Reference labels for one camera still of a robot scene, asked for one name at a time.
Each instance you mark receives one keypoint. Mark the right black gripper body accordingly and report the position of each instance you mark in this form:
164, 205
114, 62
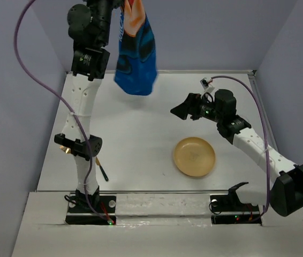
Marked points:
206, 110

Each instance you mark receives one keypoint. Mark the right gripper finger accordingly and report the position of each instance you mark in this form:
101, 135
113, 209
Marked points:
182, 111
191, 101

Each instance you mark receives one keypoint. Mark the yellow round plate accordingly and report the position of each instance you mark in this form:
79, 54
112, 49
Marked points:
194, 157

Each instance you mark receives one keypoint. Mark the blue Mickey placemat cloth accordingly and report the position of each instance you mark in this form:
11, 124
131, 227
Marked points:
136, 68

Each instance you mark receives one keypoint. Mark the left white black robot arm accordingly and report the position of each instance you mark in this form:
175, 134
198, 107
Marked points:
89, 28

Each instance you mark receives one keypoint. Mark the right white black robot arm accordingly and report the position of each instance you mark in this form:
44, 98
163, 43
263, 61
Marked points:
284, 178

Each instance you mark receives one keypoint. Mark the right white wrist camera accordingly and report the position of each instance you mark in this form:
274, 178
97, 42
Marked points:
207, 85

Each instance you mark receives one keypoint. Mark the gold knife green handle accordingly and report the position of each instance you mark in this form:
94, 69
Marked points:
102, 170

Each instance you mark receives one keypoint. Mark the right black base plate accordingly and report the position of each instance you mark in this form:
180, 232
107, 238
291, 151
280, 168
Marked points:
225, 210

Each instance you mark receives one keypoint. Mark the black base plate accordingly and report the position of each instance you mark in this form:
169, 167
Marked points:
82, 214
225, 210

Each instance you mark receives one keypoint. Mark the gold fork green handle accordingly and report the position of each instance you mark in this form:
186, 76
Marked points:
66, 150

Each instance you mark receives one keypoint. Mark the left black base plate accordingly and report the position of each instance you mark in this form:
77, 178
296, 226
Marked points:
82, 214

